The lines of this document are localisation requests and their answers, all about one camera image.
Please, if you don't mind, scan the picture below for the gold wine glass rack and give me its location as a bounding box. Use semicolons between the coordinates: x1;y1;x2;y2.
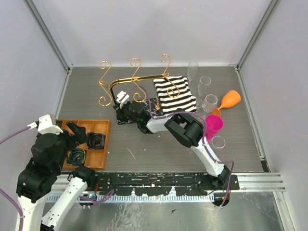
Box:
98;54;172;107

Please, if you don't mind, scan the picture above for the pink plastic wine glass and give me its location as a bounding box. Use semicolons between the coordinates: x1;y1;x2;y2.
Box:
205;115;224;142

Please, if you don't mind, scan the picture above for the orange plastic wine glass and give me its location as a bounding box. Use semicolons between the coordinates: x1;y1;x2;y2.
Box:
211;90;241;116

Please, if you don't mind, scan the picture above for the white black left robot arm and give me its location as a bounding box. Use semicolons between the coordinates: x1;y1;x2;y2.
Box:
16;114;96;231

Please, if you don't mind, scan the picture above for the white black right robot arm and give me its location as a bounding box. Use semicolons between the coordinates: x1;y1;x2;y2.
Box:
113;102;231;190

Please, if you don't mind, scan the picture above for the clear stemmed wine glass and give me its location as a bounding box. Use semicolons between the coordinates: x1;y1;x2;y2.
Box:
202;94;218;113

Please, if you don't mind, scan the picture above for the yellow blue rolled tie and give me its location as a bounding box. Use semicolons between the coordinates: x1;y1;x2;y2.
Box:
66;148;86;166

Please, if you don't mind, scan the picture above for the blue floral rolled tie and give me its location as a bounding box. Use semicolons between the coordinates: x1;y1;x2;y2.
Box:
87;132;105;150

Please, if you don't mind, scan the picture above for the orange wooden compartment tray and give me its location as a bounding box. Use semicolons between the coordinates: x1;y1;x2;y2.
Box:
63;119;111;170

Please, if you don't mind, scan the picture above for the black white striped cloth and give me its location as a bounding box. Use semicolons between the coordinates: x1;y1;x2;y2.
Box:
153;76;197;115

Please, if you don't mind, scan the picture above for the tall clear champagne flute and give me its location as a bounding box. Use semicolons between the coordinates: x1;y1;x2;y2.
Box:
187;61;199;85

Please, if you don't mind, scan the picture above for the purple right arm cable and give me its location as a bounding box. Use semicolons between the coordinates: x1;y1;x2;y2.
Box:
126;86;235;207

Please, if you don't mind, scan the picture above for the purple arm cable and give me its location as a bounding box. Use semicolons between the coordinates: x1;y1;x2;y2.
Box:
126;86;235;207
0;121;40;224

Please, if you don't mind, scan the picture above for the white slotted cable duct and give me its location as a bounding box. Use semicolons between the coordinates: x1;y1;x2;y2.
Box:
47;193;215;203

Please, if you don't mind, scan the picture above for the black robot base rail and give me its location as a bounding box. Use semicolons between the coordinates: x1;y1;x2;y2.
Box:
90;172;227;196

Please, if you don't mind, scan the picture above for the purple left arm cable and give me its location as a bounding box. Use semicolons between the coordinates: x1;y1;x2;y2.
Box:
0;121;40;224

